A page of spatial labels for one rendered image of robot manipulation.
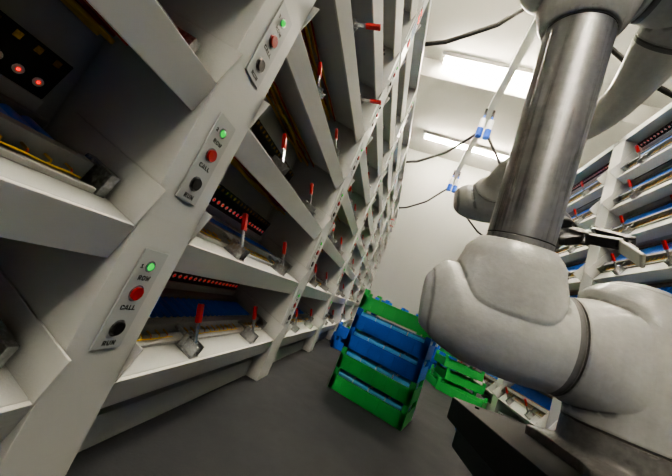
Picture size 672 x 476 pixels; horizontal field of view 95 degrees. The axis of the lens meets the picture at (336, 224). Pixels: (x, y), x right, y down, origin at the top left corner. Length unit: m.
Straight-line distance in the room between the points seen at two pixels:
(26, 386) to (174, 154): 0.27
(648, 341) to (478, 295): 0.21
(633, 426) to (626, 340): 0.10
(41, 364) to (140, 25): 0.34
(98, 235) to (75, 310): 0.09
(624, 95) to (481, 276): 0.51
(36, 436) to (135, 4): 0.43
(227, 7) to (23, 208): 0.34
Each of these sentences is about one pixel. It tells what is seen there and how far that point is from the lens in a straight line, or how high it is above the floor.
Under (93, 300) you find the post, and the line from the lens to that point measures 0.42.
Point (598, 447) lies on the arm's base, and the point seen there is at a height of 0.29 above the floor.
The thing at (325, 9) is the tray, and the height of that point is 0.90.
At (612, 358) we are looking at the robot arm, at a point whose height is 0.40.
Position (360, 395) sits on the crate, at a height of 0.03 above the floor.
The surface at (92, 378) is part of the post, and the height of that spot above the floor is 0.14.
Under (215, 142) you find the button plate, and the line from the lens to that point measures 0.45.
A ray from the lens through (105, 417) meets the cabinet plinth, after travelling 0.63.
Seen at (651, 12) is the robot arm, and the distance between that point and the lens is 0.79.
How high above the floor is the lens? 0.34
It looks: 11 degrees up
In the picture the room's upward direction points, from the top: 23 degrees clockwise
